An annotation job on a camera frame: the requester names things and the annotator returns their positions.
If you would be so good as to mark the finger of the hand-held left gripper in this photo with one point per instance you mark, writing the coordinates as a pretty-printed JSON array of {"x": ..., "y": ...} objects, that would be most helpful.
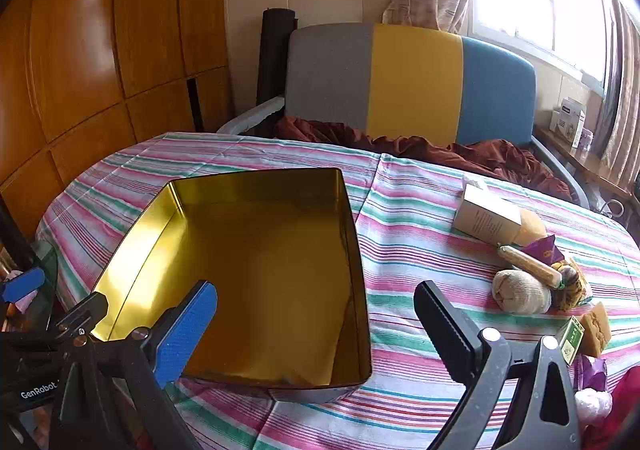
[
  {"x": 22, "y": 284},
  {"x": 85, "y": 312}
]

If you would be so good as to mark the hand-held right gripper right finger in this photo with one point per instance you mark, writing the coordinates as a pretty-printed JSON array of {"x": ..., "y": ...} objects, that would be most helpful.
[{"x": 445, "y": 325}]

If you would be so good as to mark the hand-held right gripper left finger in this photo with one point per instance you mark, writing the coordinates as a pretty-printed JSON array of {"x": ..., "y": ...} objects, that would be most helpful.
[{"x": 187, "y": 330}]

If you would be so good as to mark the cream round bun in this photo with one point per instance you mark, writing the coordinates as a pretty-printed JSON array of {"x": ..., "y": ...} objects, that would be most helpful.
[{"x": 520, "y": 291}]

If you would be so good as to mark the cracker packet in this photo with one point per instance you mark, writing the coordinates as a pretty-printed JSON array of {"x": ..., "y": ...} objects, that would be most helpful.
[{"x": 530, "y": 266}]

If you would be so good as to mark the beige carton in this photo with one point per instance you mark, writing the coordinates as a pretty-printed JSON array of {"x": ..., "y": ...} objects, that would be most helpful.
[{"x": 487, "y": 220}]

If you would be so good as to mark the purple triangular packet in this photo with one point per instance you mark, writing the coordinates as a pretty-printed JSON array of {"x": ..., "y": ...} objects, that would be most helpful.
[{"x": 545, "y": 250}]

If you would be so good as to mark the small green box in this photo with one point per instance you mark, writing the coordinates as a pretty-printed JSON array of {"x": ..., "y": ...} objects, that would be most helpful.
[{"x": 571, "y": 341}]

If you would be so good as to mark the yellow green snack packet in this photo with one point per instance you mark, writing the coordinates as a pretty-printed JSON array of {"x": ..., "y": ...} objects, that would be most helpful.
[{"x": 575, "y": 287}]

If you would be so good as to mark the brown yellow sponge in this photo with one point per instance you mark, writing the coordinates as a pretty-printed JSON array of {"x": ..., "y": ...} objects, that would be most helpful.
[{"x": 595, "y": 327}]

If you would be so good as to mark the small purple packet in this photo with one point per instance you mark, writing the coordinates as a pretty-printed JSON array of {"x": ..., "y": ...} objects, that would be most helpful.
[{"x": 592, "y": 372}]

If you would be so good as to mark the plastic white ball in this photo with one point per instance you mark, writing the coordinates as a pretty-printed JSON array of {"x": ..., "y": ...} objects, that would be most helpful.
[{"x": 594, "y": 405}]

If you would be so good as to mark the brown red blanket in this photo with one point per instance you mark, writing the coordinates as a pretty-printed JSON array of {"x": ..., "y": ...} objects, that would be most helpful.
[{"x": 500, "y": 155}]

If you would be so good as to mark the red garment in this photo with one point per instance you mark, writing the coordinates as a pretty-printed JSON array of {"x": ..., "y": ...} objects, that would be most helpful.
[{"x": 620, "y": 415}]

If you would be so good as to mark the wooden desk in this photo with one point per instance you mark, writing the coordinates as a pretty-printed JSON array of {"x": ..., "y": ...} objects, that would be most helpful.
[{"x": 590, "y": 165}]

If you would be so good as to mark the small white carton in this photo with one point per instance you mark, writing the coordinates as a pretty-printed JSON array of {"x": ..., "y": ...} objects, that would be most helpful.
[{"x": 555, "y": 121}]

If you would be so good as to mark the purple jar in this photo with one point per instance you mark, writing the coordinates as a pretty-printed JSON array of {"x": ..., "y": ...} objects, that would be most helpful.
[{"x": 586, "y": 140}]

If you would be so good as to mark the wooden wardrobe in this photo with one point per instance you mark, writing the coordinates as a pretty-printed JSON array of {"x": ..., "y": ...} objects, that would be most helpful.
[{"x": 100, "y": 55}]

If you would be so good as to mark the large white carton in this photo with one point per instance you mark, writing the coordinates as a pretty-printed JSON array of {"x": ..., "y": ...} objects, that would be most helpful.
[{"x": 574, "y": 120}]

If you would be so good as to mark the grey yellow blue headboard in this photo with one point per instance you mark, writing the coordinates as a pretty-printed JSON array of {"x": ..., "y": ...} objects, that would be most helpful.
[{"x": 415, "y": 80}]

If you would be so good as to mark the black rolled mat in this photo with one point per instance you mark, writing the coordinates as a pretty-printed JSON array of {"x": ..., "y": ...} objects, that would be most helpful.
[{"x": 275, "y": 55}]

